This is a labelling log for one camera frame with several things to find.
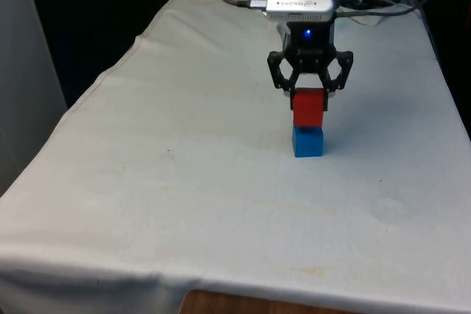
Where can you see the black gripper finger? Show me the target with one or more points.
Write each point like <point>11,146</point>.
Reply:
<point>340,84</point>
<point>281,85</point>

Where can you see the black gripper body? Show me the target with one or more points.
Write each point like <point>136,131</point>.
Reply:
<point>309,49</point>

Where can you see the red cube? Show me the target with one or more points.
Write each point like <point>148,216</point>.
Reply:
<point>308,106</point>

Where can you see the blue cube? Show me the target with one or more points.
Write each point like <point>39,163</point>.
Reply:
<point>308,143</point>

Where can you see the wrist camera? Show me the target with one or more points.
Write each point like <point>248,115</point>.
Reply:
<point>298,7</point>

